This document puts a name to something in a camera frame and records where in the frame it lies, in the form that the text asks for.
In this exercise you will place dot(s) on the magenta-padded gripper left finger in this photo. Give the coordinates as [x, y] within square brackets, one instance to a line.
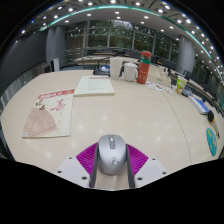
[86, 158]

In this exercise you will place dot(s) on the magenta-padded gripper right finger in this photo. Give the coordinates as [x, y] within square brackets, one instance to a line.
[137, 159]

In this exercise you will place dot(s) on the silver computer mouse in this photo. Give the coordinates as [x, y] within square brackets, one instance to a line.
[112, 155]

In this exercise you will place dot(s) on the round teal cartoon mouse pad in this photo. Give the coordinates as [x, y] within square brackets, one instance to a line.
[211, 142]

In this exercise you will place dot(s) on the red booklet with fan print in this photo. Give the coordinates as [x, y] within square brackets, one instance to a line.
[48, 115]

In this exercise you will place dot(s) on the cream paper booklet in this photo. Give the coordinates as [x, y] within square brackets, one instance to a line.
[94, 86]

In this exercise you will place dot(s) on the colourful leaflets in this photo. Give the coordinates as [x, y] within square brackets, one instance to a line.
[159, 88]

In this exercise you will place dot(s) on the blue and white book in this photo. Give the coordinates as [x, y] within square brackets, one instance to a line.
[199, 105]

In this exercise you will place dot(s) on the green and white paper cup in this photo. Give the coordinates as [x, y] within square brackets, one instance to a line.
[181, 85]

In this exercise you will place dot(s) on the white mug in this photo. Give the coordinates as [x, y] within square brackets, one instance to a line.
[130, 72]

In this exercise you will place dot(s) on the black desk console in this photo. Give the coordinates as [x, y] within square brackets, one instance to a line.
[101, 70]

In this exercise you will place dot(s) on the red bottle with green band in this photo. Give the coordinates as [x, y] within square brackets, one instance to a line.
[144, 68]

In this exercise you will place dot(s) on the dark office chairs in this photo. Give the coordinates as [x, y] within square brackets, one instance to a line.
[166, 63]

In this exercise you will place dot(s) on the ceiling lights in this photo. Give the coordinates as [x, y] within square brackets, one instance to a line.
[116, 13]

